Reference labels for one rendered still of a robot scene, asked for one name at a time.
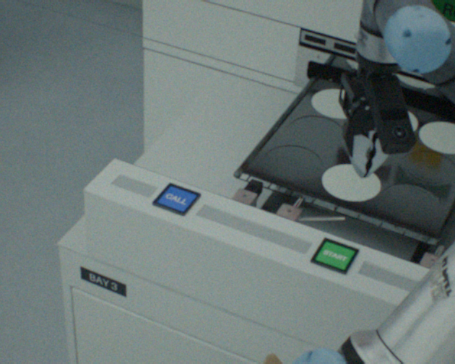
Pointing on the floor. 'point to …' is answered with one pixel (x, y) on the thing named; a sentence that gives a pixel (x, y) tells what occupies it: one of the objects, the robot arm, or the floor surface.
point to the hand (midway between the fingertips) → (365, 173)
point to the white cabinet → (155, 323)
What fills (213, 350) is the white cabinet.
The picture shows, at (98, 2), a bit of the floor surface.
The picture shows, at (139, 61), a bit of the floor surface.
